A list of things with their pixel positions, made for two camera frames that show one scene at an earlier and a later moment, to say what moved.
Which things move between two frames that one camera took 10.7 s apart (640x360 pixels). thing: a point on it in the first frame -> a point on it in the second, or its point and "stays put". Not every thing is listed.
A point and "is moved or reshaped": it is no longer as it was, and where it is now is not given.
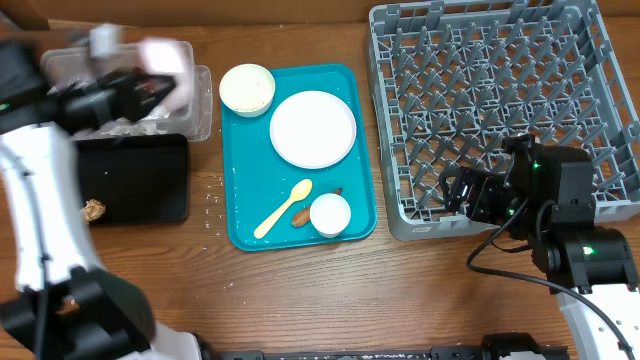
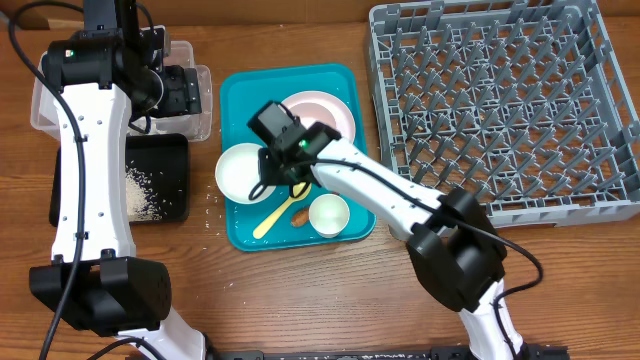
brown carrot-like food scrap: x=302 y=218 stays put
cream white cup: x=330 y=214 stays put
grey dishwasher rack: x=456 y=80 stays put
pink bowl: x=173 y=57 is moved or reshaped
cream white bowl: x=247 y=90 -> x=237 y=173
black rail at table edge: x=501 y=347 stays put
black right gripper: x=483 y=192 -> x=271 y=162
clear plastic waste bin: x=194 y=120 stays put
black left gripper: x=139 y=93 -> x=184 y=92
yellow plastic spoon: x=299 y=191 stays put
